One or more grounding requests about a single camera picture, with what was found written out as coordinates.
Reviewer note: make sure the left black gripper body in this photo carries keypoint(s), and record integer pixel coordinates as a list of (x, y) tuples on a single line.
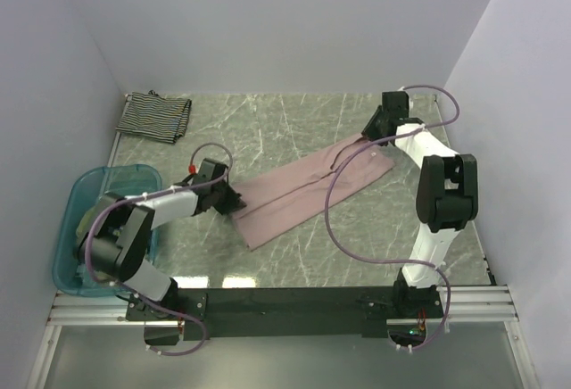
[(226, 199)]

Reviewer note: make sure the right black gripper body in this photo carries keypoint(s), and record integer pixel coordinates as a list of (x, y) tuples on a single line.
[(372, 129)]

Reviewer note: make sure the pink tank top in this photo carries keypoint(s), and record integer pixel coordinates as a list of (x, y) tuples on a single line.
[(287, 196)]

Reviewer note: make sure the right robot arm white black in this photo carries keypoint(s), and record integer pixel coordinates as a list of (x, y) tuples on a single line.
[(446, 200)]

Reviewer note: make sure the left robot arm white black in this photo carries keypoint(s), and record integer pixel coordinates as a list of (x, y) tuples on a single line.
[(117, 238)]

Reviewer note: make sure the striped folded tank top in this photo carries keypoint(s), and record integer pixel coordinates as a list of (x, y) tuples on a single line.
[(155, 117)]

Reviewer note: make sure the green tank top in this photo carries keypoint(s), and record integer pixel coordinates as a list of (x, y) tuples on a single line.
[(85, 224)]

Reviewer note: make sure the black base beam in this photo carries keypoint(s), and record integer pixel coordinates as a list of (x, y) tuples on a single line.
[(243, 312)]

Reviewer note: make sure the blue plastic basket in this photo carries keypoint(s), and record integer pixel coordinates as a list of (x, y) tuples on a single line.
[(70, 276)]

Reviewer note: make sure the aluminium rail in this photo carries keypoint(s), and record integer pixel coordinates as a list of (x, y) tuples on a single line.
[(74, 311)]

